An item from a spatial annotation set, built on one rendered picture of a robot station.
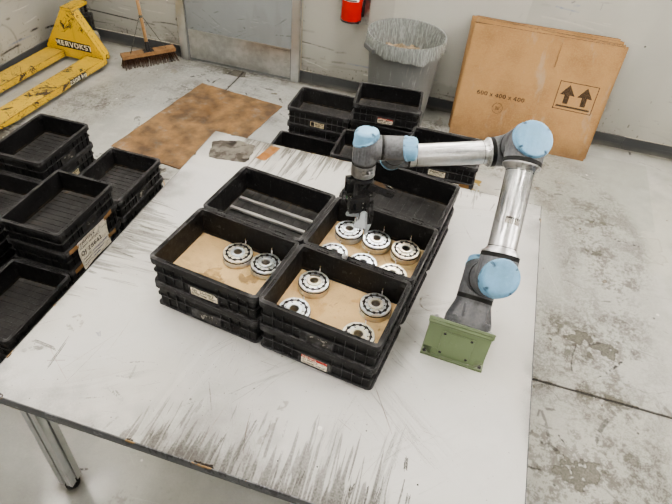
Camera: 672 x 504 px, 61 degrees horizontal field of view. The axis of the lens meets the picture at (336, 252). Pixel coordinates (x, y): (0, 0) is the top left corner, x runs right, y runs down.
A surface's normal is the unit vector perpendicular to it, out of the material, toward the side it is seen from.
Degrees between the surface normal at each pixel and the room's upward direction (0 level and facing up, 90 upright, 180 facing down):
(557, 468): 0
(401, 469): 0
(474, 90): 76
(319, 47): 90
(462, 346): 90
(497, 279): 53
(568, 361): 0
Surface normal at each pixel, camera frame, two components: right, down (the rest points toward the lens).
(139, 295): 0.07, -0.74
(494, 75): -0.26, 0.47
